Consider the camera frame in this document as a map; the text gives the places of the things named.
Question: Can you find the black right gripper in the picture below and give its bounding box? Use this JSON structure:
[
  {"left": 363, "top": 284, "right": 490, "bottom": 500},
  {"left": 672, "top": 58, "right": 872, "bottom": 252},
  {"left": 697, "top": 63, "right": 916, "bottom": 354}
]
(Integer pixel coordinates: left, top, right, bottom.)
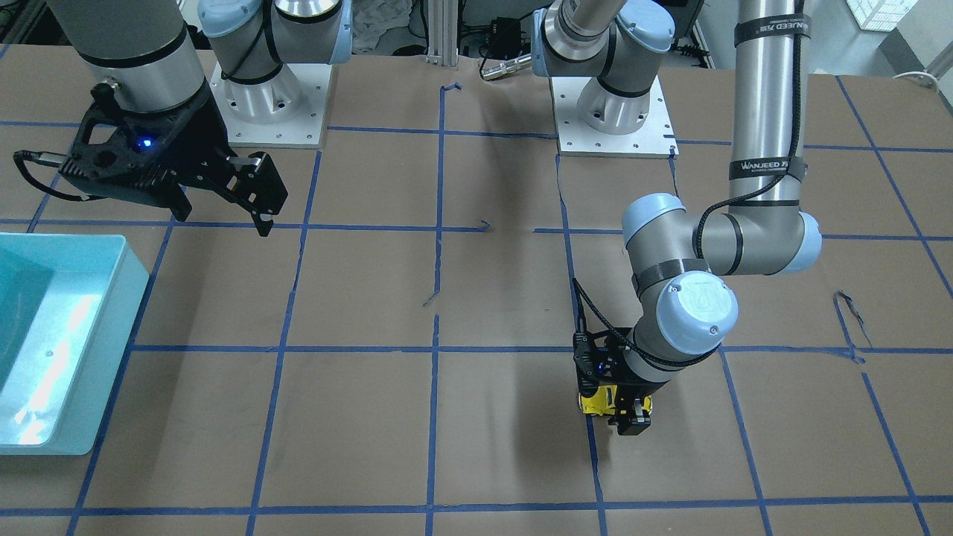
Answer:
[{"left": 59, "top": 82, "right": 288, "bottom": 237}]

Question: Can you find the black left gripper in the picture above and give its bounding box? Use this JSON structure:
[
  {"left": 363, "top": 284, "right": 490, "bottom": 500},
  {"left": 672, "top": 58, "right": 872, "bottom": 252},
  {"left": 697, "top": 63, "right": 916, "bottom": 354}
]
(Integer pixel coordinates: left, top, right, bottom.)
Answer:
[{"left": 573, "top": 328, "right": 666, "bottom": 436}]

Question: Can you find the yellow toy beetle car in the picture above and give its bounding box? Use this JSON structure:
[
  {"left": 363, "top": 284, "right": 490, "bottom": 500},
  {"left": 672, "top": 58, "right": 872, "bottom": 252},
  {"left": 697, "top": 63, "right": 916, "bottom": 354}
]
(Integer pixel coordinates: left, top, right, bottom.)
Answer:
[{"left": 579, "top": 386, "right": 652, "bottom": 418}]

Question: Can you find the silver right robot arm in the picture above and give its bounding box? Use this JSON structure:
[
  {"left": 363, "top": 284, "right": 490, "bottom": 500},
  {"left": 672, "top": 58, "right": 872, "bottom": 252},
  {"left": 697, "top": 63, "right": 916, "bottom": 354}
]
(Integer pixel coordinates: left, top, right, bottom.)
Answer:
[{"left": 51, "top": 1, "right": 570, "bottom": 362}]

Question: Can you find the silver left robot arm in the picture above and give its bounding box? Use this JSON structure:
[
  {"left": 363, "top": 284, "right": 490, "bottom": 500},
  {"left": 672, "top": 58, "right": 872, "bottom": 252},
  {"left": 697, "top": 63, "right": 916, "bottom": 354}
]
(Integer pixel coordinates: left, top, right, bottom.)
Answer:
[{"left": 531, "top": 1, "right": 823, "bottom": 436}]

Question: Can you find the teal plastic bin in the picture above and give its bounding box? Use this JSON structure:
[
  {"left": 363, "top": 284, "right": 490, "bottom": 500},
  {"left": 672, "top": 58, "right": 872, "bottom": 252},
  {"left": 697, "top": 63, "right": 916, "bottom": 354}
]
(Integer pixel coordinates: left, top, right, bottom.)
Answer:
[{"left": 1, "top": 233, "right": 147, "bottom": 456}]

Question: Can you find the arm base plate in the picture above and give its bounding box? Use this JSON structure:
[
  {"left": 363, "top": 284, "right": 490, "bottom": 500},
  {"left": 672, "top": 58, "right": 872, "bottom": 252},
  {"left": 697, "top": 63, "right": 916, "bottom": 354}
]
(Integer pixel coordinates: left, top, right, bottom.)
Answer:
[
  {"left": 550, "top": 76, "right": 680, "bottom": 159},
  {"left": 210, "top": 64, "right": 334, "bottom": 149}
]

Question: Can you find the aluminium frame post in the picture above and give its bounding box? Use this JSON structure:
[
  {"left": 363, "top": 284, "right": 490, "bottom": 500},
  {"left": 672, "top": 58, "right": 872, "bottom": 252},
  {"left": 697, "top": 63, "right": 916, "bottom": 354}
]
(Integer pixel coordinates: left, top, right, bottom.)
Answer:
[{"left": 426, "top": 0, "right": 459, "bottom": 70}]

